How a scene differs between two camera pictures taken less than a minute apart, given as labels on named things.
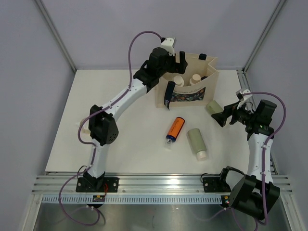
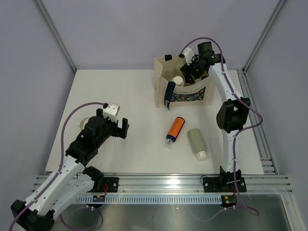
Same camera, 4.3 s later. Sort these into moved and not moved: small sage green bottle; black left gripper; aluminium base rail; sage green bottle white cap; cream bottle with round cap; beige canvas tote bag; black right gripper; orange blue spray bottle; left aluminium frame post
Moved: small sage green bottle; black right gripper; black left gripper
Not moved: left aluminium frame post; sage green bottle white cap; aluminium base rail; orange blue spray bottle; cream bottle with round cap; beige canvas tote bag
